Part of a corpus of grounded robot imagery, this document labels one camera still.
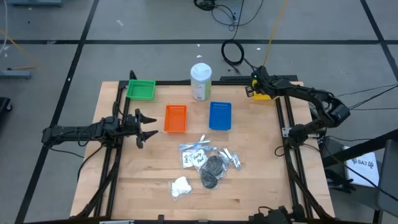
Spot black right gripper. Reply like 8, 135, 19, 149
245, 65, 280, 99

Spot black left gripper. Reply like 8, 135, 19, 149
123, 108, 159, 149

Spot bagged blue white toothbrush kit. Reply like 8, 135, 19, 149
179, 134, 218, 154

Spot bagged pads handwritten label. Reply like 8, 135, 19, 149
191, 148, 210, 170

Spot yellow plastic basket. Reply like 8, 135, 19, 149
252, 79, 280, 101

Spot orange plastic basket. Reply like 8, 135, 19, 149
163, 104, 188, 134

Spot green plastic basket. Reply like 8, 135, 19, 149
126, 79, 157, 101

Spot bagged small white pads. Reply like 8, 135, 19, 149
181, 150, 195, 169

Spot blue plastic basket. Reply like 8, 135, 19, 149
208, 101, 233, 131

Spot white disinfecting wipes canister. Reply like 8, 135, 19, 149
190, 62, 213, 101

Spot bagged white cotton balls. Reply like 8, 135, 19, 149
170, 175, 193, 199

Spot black metal beam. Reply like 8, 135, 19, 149
322, 129, 398, 168

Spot black crumpled object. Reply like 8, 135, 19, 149
325, 169, 357, 194

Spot white printed cardboard box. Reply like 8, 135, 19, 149
343, 145, 381, 188

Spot grey metal foot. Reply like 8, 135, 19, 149
0, 70, 33, 80

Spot black caster wheel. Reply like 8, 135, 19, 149
0, 96, 14, 114

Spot black aluminium table frame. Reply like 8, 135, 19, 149
74, 70, 331, 224

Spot coiled black cable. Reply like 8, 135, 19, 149
221, 39, 259, 75

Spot long yellow cable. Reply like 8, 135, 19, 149
262, 0, 289, 68

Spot black cable bundle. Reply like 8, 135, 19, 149
193, 0, 265, 32

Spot thin black cable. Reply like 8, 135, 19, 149
335, 83, 398, 98

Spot black device with cable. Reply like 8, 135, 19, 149
248, 205, 294, 224

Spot thin yellow floor cable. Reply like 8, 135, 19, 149
0, 29, 37, 71

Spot thin white cable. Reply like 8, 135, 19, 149
0, 0, 9, 58

